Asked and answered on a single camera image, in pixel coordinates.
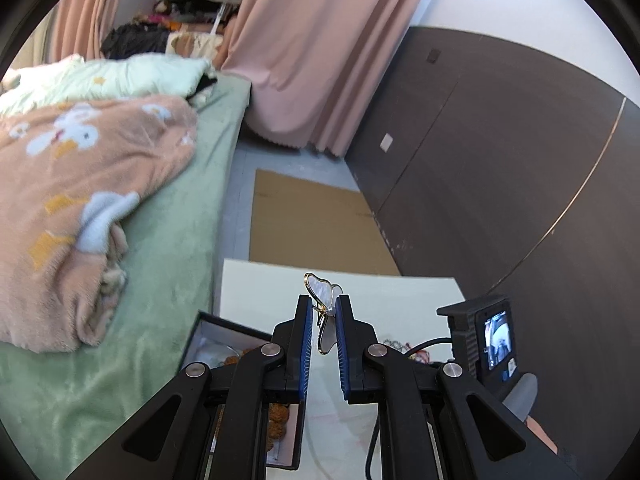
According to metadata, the bed with green sheet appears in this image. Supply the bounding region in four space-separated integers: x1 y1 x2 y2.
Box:
0 77 251 480

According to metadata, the brown bead bracelet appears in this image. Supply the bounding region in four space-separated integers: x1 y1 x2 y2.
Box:
220 351 293 456

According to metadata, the pearl butterfly hair clip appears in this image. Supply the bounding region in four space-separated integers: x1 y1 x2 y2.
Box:
303 271 346 356

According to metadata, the white table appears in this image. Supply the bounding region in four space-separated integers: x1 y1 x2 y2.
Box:
212 258 468 480

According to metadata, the wide pink curtain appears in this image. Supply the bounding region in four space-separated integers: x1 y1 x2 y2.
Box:
220 0 441 161

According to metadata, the magenta cloth bundle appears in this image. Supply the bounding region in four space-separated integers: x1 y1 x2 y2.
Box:
150 2 182 27

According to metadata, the cream patterned cloth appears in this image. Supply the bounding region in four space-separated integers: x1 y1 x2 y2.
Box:
165 32 223 62

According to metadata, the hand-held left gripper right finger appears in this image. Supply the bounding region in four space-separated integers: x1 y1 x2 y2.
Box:
334 294 581 480

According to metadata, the flat brown cardboard sheet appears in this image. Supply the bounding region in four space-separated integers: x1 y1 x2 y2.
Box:
248 169 402 277

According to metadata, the pale green star duvet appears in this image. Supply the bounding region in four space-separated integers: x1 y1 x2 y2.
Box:
0 54 213 116

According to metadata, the black jewelry box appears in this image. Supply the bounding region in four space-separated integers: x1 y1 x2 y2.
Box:
177 311 307 472

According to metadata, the person's right hand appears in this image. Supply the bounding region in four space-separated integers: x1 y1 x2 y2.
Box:
526 416 559 455

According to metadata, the narrow pink curtain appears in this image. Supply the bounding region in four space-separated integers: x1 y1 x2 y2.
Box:
50 0 133 68

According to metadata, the pink printed fleece blanket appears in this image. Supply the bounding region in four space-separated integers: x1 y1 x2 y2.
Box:
0 94 198 352

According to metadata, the pile of black clothing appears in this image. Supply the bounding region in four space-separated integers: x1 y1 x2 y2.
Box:
100 25 171 61

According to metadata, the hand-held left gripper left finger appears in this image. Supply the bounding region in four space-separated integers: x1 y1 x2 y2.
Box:
65 294 315 480

